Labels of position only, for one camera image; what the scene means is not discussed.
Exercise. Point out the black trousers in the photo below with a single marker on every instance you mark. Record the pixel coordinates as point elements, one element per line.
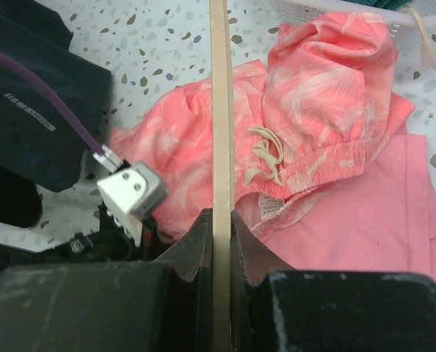
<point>38,147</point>

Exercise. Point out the plain pink folded cloth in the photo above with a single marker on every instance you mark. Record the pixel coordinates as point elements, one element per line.
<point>383,220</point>

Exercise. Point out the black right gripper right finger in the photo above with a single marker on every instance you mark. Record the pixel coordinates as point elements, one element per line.
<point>252,322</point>

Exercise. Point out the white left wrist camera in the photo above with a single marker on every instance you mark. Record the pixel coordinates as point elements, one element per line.
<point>131,195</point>

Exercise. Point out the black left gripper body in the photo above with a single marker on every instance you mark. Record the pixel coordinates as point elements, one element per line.
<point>109,244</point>

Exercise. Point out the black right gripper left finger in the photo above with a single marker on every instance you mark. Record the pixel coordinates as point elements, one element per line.
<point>186,322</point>

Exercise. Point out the pink patterned shorts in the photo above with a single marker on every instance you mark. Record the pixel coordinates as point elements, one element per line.
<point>319,111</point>

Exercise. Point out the teal green garment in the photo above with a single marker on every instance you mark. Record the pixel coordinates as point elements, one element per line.
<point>392,5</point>

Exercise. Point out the beige plastic hanger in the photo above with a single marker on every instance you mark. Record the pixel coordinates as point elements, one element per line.
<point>223,171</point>

